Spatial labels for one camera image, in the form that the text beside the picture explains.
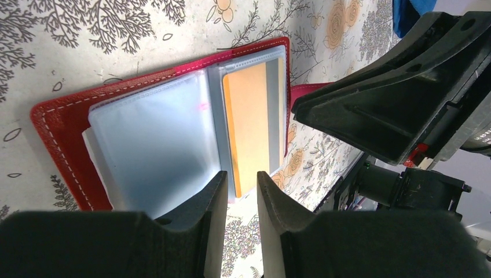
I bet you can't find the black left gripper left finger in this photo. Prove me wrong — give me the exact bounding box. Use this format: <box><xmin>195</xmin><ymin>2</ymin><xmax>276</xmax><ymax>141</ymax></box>
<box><xmin>1</xmin><ymin>171</ymin><xmax>228</xmax><ymax>277</ymax></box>

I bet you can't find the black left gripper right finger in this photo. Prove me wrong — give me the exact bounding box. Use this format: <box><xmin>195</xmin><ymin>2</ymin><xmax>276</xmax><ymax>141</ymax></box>
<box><xmin>257</xmin><ymin>171</ymin><xmax>490</xmax><ymax>277</ymax></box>

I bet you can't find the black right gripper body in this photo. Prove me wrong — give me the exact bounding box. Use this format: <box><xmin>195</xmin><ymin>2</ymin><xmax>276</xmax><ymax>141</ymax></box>
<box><xmin>402</xmin><ymin>66</ymin><xmax>490</xmax><ymax>170</ymax></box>

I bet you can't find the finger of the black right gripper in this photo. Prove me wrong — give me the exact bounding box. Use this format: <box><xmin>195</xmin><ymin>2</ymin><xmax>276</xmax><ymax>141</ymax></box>
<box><xmin>292</xmin><ymin>11</ymin><xmax>490</xmax><ymax>165</ymax></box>

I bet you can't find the red leather card holder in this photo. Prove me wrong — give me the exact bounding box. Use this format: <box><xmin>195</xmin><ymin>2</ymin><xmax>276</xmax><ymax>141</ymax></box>
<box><xmin>30</xmin><ymin>36</ymin><xmax>335</xmax><ymax>213</ymax></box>

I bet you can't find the orange credit card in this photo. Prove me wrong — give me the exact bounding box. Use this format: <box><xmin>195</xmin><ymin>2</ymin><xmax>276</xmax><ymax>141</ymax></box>
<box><xmin>222</xmin><ymin>57</ymin><xmax>287</xmax><ymax>198</ymax></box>

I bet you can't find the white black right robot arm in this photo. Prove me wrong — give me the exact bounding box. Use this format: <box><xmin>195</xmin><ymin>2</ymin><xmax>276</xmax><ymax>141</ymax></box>
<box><xmin>292</xmin><ymin>11</ymin><xmax>490</xmax><ymax>212</ymax></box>

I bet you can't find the blue folded cloth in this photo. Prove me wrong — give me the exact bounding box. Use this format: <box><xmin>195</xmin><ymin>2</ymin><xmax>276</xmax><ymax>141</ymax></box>
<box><xmin>392</xmin><ymin>0</ymin><xmax>437</xmax><ymax>38</ymax></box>

